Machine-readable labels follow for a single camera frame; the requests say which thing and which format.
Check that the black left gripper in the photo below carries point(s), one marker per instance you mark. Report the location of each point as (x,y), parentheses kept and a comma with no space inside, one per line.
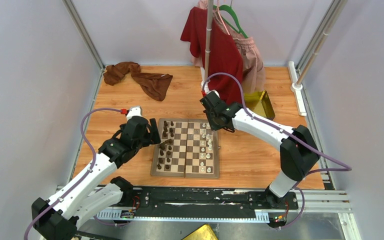
(152,137)

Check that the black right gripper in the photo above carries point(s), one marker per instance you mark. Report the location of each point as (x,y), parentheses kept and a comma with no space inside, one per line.
(214,127)

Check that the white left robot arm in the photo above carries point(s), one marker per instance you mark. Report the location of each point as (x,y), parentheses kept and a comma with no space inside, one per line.
(60,216)

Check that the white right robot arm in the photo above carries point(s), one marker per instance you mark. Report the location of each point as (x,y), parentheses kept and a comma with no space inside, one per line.
(296,145)

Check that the dark chess piece queen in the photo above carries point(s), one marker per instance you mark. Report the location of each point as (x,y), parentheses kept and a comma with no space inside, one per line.
(163,145)

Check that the wooden chess board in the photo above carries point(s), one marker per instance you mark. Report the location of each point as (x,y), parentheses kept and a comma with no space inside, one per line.
(184,161)

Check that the yellow transparent tray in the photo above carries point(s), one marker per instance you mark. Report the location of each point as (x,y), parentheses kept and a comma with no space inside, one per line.
(259,102)

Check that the white clothes rack stand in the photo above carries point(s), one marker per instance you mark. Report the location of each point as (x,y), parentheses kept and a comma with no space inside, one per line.
(205,68)

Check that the pink hanging garment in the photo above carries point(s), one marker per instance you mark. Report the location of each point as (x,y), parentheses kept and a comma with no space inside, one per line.
(254,77)

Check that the brown crumpled cloth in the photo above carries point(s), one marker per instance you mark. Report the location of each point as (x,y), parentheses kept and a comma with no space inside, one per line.
(155,85)

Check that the red hanging shirt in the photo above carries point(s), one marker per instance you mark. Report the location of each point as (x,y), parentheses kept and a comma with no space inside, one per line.
(224,55)

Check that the white corner rack foot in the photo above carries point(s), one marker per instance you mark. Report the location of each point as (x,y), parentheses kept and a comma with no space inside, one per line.
(296,89)

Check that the yellow object at bottom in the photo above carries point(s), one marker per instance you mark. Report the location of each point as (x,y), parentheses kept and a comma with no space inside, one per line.
(204,232)

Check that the green clothes hanger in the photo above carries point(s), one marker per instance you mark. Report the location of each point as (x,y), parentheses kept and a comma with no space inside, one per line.
(228,9)

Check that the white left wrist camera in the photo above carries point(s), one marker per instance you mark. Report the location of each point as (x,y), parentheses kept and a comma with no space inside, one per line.
(135,111)

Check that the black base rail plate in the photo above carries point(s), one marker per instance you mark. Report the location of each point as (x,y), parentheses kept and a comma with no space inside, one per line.
(192,204)

